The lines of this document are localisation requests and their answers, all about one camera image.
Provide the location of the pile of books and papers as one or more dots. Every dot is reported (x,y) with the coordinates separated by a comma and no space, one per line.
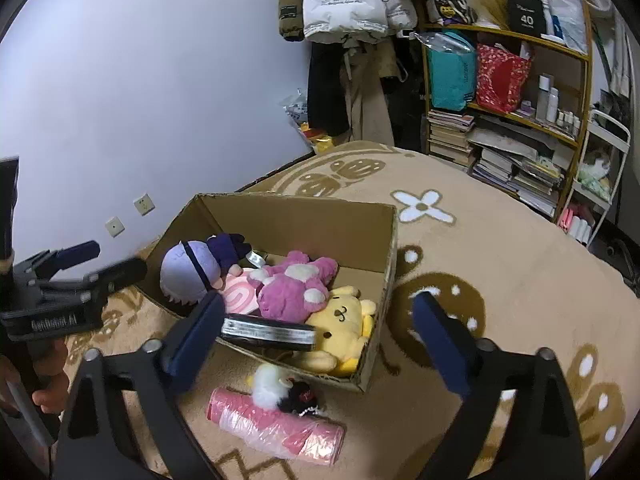
(520,175)

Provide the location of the pink swiss roll plush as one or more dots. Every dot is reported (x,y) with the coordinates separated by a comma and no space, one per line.
(240,295)

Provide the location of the white wall socket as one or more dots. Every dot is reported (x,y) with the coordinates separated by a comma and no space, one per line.
(114,227)
(144,204)

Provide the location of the clear plastic bag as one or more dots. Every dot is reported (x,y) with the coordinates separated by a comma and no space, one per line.
(445,42)

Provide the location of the beige hanging trousers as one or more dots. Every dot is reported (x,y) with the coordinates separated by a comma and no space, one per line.
(370,110)

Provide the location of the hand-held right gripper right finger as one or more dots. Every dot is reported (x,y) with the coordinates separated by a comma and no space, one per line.
(445,345)

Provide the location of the white metal cart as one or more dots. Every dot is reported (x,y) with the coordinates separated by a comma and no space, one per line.
(612,125)

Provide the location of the person's left hand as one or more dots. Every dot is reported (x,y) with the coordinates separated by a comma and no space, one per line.
(52,375)

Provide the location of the white and black pompom plush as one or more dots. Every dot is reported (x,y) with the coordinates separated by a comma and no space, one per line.
(267,385)

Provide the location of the white plastic bag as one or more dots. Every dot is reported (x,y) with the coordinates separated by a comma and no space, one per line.
(565,5)

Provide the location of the purple haired plush doll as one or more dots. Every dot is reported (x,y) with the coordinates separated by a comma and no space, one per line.
(185,270)

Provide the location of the pink trash bag roll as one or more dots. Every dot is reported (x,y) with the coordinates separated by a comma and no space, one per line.
(270,425)

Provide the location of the printed cardboard box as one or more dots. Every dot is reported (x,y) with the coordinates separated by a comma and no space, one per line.
(310,230)

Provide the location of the pink plush bunny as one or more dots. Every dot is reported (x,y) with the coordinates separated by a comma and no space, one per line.
(290,295)

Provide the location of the dark tissue pack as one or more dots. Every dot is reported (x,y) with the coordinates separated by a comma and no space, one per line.
(270,332)

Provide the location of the black printed box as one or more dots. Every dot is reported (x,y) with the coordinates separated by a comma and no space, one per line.
(525,15)

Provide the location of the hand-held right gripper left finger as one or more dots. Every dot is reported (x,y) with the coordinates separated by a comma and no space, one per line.
(197,340)

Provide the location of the black hanging garment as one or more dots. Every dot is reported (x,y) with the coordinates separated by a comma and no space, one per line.
(407,110)

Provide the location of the yellow plush dog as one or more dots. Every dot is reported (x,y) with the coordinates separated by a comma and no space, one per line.
(340,320)

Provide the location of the beige patterned rug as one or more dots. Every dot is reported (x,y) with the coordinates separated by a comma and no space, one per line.
(475,260)

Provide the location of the wooden shelf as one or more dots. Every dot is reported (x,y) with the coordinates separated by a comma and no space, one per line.
(515,122)

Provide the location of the tall white bottle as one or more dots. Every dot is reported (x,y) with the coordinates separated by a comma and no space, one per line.
(545,95)

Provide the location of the small silver packet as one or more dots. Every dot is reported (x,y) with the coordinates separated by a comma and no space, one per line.
(257,259)

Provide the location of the teal bag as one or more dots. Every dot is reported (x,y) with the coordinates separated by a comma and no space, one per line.
(450,80)

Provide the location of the white puffer jacket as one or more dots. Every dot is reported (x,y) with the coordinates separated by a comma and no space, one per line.
(350,5)

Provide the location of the black chair base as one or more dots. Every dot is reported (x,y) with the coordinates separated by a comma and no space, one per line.
(625,260)

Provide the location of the black hanging trousers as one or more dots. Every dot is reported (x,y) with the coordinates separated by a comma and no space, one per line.
(325,90)

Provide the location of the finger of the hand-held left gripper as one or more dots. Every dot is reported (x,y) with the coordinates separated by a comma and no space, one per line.
(120,272)
(75,256)

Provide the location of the plastic bag with yellow items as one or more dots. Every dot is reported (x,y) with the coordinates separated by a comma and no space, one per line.
(320,137)

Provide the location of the stack of books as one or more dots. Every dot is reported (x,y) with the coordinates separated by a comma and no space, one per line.
(450,135)

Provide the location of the pale green plush toy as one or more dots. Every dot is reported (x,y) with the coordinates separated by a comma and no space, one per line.
(595,180)

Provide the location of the red patterned bag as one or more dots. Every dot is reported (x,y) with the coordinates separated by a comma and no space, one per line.
(500,80)

